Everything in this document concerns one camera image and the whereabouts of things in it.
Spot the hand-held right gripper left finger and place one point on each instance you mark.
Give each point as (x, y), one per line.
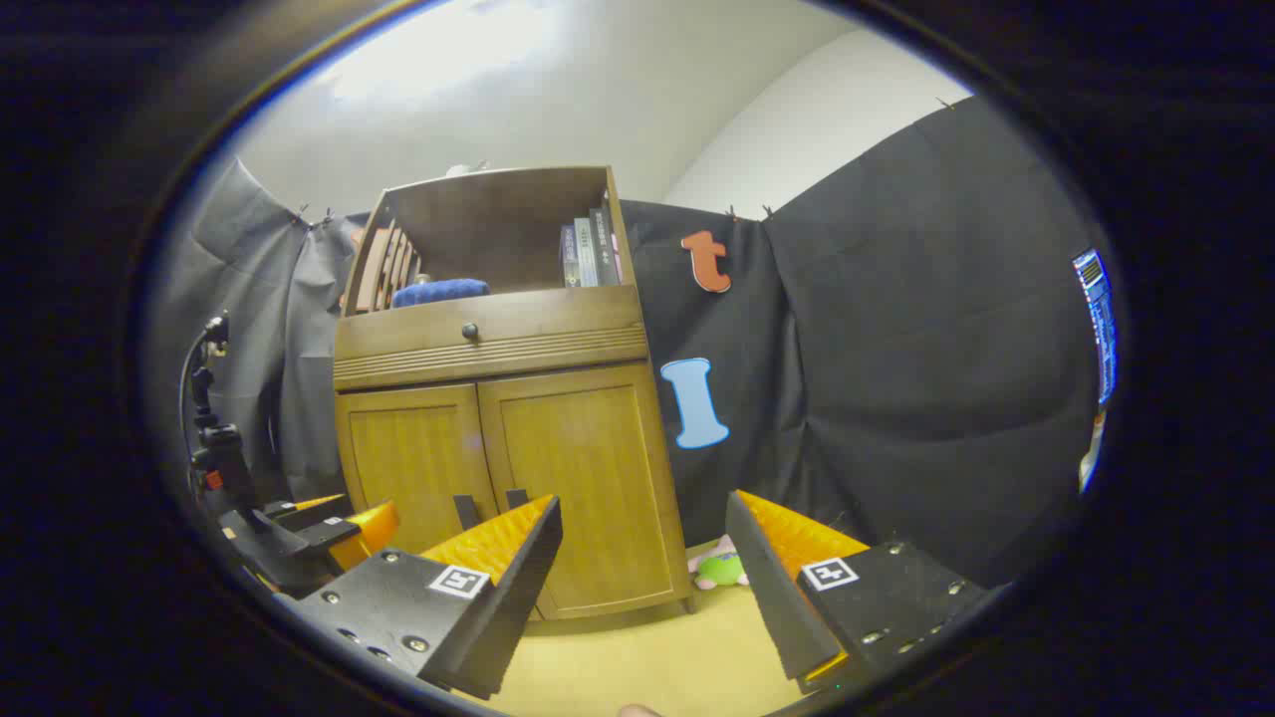
(518, 607)

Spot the pink green plush toy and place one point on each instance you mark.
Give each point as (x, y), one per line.
(719, 570)

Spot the wooden slatted rack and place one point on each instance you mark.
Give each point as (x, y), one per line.
(383, 269)

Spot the grey book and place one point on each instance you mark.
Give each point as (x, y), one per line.
(586, 254)

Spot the purple book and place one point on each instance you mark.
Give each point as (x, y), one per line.
(569, 259)

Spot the blue printed banner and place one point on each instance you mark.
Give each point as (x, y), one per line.
(1100, 329)

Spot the wooden double-door shoe cabinet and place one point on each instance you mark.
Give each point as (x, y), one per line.
(478, 224)

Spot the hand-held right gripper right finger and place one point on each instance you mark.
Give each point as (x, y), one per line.
(772, 597)

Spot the wooden drawer with knob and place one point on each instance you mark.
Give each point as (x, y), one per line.
(558, 324)

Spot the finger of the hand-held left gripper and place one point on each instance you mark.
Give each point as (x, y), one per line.
(369, 528)
(309, 510)

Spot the blue cushion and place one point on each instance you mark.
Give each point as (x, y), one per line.
(438, 293)

